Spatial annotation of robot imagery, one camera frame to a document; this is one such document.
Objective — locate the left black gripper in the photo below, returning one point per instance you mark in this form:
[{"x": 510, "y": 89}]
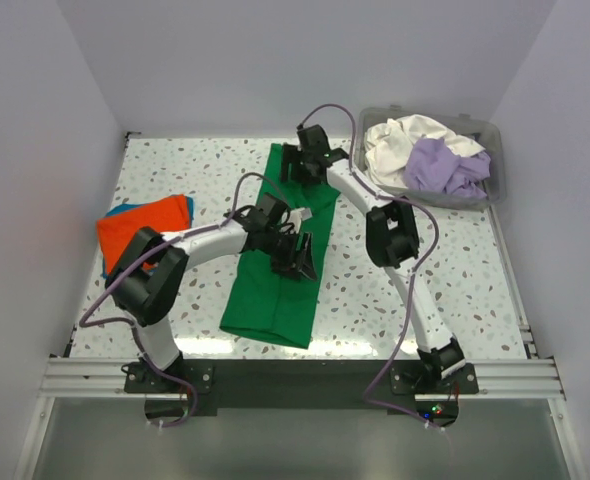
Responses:
[{"x": 289, "y": 251}]

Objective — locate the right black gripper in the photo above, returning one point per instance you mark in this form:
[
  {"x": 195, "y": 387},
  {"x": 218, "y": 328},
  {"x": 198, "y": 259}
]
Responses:
[{"x": 297, "y": 163}]

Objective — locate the green t shirt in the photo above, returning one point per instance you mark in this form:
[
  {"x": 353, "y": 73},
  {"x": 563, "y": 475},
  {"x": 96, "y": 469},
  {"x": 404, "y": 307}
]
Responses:
[{"x": 265, "y": 306}]

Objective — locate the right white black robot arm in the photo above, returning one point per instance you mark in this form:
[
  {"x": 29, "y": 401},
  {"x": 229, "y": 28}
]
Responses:
[{"x": 392, "y": 242}]

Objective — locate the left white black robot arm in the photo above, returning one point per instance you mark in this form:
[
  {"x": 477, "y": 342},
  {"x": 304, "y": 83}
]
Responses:
[{"x": 146, "y": 279}]

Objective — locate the white crumpled t shirt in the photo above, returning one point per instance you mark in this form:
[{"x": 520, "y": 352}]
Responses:
[{"x": 388, "y": 146}]

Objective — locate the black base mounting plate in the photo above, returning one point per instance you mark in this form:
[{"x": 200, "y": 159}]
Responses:
[{"x": 198, "y": 387}]

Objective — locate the lavender crumpled t shirt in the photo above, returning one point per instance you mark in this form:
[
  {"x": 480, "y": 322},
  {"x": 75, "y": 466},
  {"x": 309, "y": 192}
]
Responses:
[{"x": 433, "y": 167}]

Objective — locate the folded blue t shirt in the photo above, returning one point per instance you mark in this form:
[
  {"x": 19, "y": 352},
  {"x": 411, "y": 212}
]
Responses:
[{"x": 120, "y": 208}]

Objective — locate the folded orange t shirt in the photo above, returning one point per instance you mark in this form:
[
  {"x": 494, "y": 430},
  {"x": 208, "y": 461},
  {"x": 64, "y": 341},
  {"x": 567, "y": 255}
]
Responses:
[{"x": 140, "y": 225}]

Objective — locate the clear plastic bin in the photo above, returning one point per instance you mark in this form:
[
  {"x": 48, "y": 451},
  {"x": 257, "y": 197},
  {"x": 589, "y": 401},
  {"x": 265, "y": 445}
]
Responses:
[{"x": 484, "y": 133}]

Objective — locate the aluminium frame rail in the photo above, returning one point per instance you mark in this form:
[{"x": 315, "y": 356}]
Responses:
[{"x": 496, "y": 379}]

